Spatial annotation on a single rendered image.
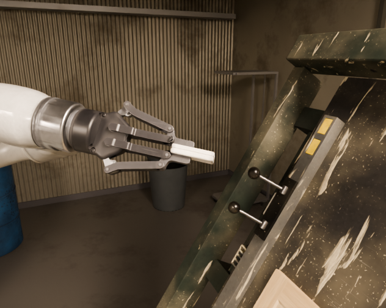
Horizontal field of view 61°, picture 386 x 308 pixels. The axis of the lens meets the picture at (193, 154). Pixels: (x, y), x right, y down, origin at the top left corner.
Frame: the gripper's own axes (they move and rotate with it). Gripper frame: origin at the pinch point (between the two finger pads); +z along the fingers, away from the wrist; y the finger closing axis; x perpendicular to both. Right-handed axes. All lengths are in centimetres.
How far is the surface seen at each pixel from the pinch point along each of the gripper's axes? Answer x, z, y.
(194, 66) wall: -376, -79, -201
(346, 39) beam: -38, 31, -51
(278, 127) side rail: -63, 19, -29
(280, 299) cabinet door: -43, 26, 25
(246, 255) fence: -54, 16, 17
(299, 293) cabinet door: -39, 30, 22
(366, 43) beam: -33, 35, -47
